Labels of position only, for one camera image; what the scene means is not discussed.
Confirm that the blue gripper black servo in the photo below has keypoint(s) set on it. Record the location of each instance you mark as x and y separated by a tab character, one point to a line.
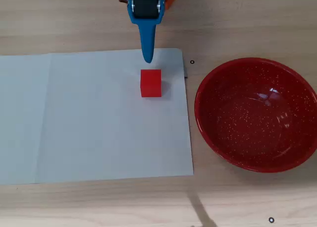
146	7

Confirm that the red cube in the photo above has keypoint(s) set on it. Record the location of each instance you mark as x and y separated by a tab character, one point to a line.
150	83

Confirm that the red speckled bowl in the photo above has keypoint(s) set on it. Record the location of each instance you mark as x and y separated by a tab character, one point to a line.
255	118

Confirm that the white paper sheet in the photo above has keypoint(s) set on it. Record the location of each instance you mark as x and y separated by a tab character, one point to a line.
86	118

